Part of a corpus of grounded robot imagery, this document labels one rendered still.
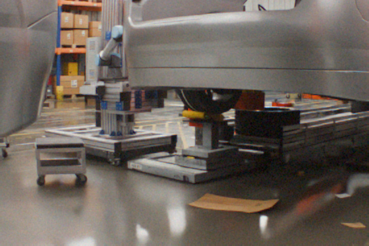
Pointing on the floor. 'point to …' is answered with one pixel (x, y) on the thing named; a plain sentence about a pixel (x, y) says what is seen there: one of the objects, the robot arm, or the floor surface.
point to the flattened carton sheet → (213, 202)
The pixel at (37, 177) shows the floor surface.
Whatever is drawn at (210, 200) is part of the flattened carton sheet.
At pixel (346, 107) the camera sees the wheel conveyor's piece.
